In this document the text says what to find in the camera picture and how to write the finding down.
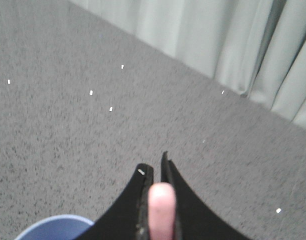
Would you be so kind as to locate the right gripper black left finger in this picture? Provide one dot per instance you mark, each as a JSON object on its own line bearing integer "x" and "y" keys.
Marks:
{"x": 127, "y": 218}

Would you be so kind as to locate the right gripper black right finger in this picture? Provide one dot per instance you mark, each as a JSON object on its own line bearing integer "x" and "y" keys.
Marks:
{"x": 193, "y": 219}

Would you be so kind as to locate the pink chopstick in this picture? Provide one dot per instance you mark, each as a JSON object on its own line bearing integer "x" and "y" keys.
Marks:
{"x": 161, "y": 211}

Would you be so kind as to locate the blue plastic cup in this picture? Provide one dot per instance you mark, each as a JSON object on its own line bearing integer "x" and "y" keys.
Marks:
{"x": 57, "y": 227}

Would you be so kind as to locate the pale grey curtain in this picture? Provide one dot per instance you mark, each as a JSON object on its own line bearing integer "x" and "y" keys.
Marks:
{"x": 257, "y": 48}

